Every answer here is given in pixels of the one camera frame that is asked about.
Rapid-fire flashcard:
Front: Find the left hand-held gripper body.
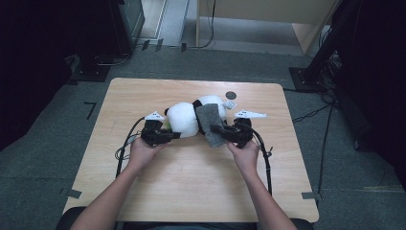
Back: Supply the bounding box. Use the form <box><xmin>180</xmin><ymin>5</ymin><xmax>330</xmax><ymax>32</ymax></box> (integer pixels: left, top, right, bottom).
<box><xmin>140</xmin><ymin>110</ymin><xmax>175</xmax><ymax>148</ymax></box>

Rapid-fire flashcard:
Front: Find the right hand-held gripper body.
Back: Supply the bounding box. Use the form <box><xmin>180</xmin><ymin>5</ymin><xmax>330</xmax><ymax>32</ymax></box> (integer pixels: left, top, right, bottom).
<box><xmin>223</xmin><ymin>109</ymin><xmax>268</xmax><ymax>150</ymax></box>

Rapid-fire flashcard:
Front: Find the gray fluffy towel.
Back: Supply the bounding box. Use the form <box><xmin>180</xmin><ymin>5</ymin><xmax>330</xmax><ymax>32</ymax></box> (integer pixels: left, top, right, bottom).
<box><xmin>194</xmin><ymin>103</ymin><xmax>230</xmax><ymax>149</ymax></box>

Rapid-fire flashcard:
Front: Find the panda plush toy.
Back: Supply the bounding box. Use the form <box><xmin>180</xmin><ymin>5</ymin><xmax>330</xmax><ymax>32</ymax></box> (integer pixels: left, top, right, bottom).
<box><xmin>164</xmin><ymin>94</ymin><xmax>237</xmax><ymax>139</ymax></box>

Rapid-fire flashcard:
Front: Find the person's left hand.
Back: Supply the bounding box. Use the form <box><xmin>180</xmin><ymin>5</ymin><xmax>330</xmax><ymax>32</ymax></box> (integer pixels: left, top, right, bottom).
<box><xmin>128</xmin><ymin>137</ymin><xmax>169</xmax><ymax>175</ymax></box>

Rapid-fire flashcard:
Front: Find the person's right hand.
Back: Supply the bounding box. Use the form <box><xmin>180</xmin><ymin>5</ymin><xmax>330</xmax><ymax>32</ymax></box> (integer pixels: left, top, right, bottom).
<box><xmin>227</xmin><ymin>139</ymin><xmax>261</xmax><ymax>176</ymax></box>

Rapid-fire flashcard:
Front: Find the black floor tape corner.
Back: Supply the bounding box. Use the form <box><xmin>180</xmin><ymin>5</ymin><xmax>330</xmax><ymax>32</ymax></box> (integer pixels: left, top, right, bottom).
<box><xmin>83</xmin><ymin>101</ymin><xmax>98</xmax><ymax>121</ymax></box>

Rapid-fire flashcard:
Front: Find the gray tape strip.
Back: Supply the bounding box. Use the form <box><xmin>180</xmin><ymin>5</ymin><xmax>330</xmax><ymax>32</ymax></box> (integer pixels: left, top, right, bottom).
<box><xmin>60</xmin><ymin>188</ymin><xmax>83</xmax><ymax>200</ymax></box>
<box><xmin>301</xmin><ymin>191</ymin><xmax>323</xmax><ymax>201</ymax></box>

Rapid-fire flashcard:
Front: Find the black metal stand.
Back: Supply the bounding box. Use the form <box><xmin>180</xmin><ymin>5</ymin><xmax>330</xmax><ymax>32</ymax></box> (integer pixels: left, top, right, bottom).
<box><xmin>288</xmin><ymin>0</ymin><xmax>356</xmax><ymax>94</ymax></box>

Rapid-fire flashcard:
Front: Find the black equipment cabinet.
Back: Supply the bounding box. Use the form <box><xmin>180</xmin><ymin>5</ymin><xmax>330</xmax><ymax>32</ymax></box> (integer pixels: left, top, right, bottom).
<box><xmin>63</xmin><ymin>0</ymin><xmax>147</xmax><ymax>82</ymax></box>

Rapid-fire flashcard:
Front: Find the light wooden furniture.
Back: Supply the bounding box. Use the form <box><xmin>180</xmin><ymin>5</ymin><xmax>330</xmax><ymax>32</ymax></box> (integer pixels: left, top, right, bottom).
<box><xmin>194</xmin><ymin>0</ymin><xmax>341</xmax><ymax>56</ymax></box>

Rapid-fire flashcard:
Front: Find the dark curtain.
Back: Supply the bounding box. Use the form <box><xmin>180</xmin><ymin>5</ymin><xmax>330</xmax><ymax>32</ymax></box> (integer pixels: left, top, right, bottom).
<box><xmin>334</xmin><ymin>0</ymin><xmax>406</xmax><ymax>193</ymax></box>
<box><xmin>0</xmin><ymin>0</ymin><xmax>75</xmax><ymax>151</ymax></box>

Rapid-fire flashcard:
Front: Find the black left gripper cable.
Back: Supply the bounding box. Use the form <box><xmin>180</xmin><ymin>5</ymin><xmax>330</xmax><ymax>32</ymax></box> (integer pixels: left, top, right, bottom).
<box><xmin>115</xmin><ymin>116</ymin><xmax>147</xmax><ymax>178</ymax></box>

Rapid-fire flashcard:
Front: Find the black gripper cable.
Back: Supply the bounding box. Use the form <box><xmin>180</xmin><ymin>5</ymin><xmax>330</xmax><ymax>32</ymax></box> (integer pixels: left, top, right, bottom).
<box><xmin>250</xmin><ymin>126</ymin><xmax>275</xmax><ymax>196</ymax></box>
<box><xmin>115</xmin><ymin>116</ymin><xmax>147</xmax><ymax>178</ymax></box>

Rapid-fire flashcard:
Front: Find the thin gray wire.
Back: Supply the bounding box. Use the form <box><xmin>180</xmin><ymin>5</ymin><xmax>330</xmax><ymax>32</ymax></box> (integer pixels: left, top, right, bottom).
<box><xmin>113</xmin><ymin>135</ymin><xmax>142</xmax><ymax>161</ymax></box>

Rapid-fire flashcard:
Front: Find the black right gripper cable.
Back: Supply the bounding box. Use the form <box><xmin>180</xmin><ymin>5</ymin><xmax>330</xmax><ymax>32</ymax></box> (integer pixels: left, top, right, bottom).
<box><xmin>250</xmin><ymin>126</ymin><xmax>275</xmax><ymax>196</ymax></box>

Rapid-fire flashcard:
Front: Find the black floor cable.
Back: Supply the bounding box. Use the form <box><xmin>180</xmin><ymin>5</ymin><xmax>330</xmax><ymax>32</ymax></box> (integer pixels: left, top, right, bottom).
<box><xmin>291</xmin><ymin>103</ymin><xmax>335</xmax><ymax>125</ymax></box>
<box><xmin>317</xmin><ymin>104</ymin><xmax>335</xmax><ymax>196</ymax></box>

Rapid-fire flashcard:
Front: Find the black hanging cable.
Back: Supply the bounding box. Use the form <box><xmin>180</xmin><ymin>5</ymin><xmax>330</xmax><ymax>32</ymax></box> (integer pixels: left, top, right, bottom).
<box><xmin>191</xmin><ymin>0</ymin><xmax>217</xmax><ymax>50</ymax></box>

